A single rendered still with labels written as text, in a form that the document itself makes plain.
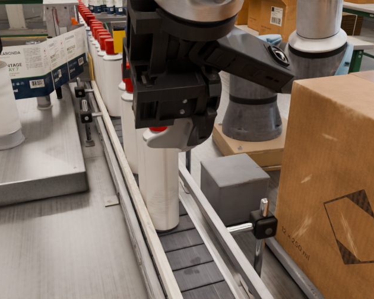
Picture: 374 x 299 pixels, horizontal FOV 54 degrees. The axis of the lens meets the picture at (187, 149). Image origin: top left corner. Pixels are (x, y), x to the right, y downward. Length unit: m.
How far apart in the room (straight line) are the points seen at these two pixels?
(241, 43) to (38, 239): 0.50
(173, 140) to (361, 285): 0.28
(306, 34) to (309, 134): 0.34
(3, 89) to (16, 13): 7.86
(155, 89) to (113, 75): 0.67
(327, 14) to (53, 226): 0.65
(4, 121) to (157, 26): 0.66
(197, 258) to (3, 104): 0.56
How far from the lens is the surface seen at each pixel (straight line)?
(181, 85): 0.33
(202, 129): 0.36
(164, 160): 0.52
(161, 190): 0.55
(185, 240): 0.58
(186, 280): 0.53
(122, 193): 0.70
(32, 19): 8.74
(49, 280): 0.63
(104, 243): 0.67
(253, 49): 0.36
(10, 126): 0.92
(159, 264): 0.50
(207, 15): 0.28
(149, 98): 0.32
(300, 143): 0.53
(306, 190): 0.54
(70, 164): 0.82
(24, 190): 0.80
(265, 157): 0.85
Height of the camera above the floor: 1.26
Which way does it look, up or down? 27 degrees down
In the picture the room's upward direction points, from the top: straight up
